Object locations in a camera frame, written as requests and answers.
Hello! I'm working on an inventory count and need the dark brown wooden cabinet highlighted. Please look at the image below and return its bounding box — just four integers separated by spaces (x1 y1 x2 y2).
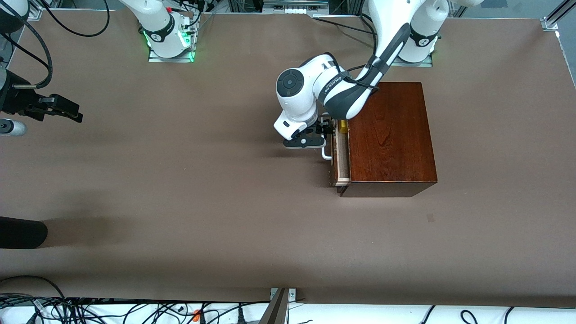
337 81 438 198

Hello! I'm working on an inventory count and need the white power strip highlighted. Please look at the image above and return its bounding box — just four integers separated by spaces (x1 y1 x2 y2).
263 0 329 14

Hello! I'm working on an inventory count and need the black rounded cylinder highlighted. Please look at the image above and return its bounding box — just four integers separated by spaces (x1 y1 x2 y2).
0 216 49 250

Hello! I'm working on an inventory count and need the grey aluminium profile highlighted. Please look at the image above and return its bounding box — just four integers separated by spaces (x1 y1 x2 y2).
258 288 290 324

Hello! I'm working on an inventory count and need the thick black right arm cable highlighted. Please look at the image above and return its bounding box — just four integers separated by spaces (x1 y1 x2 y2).
0 7 53 89

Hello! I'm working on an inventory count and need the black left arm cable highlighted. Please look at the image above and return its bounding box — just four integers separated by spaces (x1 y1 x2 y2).
344 13 381 96

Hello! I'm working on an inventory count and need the thin black looped cable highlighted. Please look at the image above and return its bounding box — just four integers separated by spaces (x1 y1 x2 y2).
40 0 111 38

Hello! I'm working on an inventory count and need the black cable across table edge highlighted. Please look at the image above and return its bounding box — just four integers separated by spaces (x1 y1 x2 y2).
312 16 375 37

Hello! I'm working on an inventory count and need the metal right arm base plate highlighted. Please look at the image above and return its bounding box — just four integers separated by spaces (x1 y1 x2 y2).
148 45 196 63

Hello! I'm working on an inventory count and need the black floor cable loop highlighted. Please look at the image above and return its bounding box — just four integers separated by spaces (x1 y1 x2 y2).
0 275 67 311

